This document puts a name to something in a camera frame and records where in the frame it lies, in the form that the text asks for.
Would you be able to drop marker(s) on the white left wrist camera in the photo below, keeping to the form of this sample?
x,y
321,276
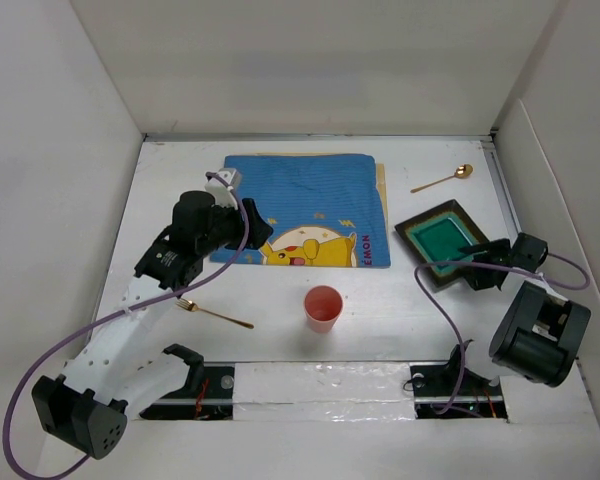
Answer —
x,y
222,185

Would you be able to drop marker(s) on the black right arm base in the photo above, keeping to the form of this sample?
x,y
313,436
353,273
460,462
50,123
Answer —
x,y
445,390

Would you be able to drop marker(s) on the pink plastic cup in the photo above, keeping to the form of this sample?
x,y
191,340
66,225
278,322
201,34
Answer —
x,y
323,306

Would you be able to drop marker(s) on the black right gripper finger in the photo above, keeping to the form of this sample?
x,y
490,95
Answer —
x,y
485,276
496,251

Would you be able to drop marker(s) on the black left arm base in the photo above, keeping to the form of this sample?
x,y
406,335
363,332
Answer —
x,y
206,395

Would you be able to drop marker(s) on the gold fork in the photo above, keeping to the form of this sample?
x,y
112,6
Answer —
x,y
190,306

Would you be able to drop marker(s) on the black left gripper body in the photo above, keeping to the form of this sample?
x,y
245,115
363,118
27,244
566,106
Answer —
x,y
228,231

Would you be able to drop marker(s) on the green square ceramic plate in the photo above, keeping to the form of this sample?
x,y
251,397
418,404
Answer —
x,y
440,233

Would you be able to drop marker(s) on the blue Pikachu placemat cloth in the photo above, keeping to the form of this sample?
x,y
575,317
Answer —
x,y
325,210

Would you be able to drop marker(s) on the gold spoon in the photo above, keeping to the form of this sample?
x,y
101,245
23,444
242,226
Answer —
x,y
463,171

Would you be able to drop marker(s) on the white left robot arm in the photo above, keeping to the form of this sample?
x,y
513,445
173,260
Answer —
x,y
89,404

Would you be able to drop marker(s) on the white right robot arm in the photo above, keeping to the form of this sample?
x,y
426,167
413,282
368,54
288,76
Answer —
x,y
541,332

